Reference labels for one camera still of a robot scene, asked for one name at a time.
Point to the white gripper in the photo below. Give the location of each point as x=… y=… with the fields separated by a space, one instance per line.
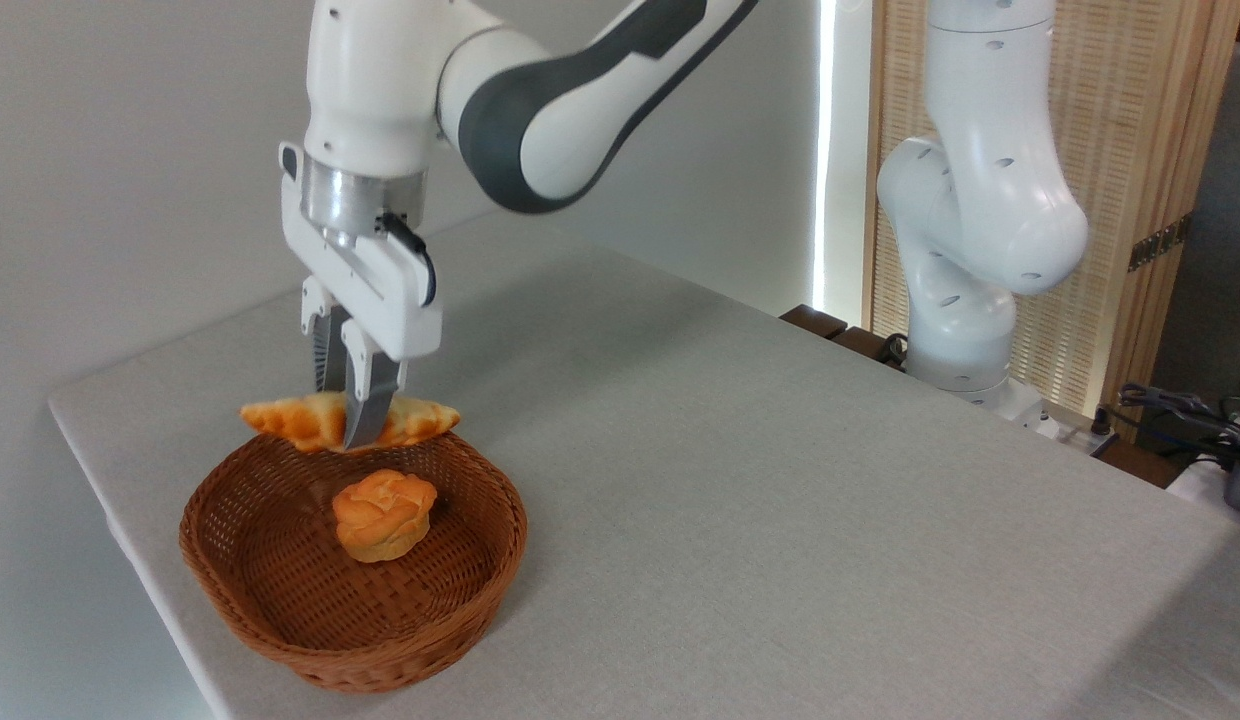
x=380 y=290

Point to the long leaf-shaped bread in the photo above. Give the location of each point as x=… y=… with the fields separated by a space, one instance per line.
x=295 y=420

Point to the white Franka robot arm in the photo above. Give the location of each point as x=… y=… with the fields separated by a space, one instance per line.
x=980 y=200

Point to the round orange bread roll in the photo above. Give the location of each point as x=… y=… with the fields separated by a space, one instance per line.
x=385 y=515

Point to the brown wicker basket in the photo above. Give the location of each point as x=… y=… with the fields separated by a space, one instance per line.
x=280 y=600

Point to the grey tablecloth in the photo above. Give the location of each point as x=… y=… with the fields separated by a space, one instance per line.
x=780 y=550

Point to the white power strip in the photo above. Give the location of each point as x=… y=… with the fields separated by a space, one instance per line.
x=1085 y=437

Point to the metal screen hinge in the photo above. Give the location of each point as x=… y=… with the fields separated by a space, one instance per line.
x=1160 y=242

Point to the bamboo folding screen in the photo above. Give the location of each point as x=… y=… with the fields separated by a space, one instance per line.
x=1140 y=100

